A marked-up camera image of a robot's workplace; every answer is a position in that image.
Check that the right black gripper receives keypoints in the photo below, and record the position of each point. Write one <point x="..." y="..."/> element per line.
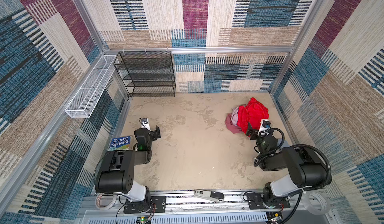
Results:
<point x="254" y="133"/>

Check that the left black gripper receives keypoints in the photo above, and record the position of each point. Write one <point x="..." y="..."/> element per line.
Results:
<point x="153" y="135"/>

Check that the red cloth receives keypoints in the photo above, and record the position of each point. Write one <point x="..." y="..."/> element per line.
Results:
<point x="251" y="113"/>

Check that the maroon cloth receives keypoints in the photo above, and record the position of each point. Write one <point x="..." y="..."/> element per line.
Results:
<point x="231" y="123"/>

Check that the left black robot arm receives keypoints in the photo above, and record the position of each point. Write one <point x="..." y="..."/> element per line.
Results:
<point x="116" y="172"/>

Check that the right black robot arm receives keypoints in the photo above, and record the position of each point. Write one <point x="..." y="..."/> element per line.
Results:
<point x="308" y="168"/>

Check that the grey handheld scanner device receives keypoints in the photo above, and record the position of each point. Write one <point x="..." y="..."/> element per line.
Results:
<point x="209" y="195"/>

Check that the left clear tape roll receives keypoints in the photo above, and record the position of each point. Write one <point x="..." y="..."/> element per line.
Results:
<point x="105" y="201"/>

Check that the clear tape roll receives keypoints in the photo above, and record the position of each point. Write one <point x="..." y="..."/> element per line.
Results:
<point x="105" y="201"/>
<point x="315" y="203"/>

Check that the right clear tape roll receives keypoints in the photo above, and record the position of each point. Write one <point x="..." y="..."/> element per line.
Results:
<point x="315" y="203"/>

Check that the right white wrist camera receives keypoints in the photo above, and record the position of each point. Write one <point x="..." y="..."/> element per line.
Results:
<point x="264" y="127"/>

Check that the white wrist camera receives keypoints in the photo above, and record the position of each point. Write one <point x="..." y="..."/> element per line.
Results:
<point x="144" y="123"/>
<point x="264" y="127"/>

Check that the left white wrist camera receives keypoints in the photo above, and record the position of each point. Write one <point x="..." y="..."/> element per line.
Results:
<point x="144" y="123"/>

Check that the black wire shelf rack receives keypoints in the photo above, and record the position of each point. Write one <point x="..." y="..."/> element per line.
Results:
<point x="147" y="73"/>

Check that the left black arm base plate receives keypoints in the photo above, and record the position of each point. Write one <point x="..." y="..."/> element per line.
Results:
<point x="156" y="204"/>

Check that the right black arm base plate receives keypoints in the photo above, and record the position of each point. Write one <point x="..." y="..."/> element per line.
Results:
<point x="256" y="201"/>

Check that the white wire mesh basket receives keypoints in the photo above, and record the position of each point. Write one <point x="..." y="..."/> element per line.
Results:
<point x="86" y="98"/>

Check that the aluminium front rail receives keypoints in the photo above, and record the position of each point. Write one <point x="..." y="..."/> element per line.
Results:
<point x="181" y="207"/>

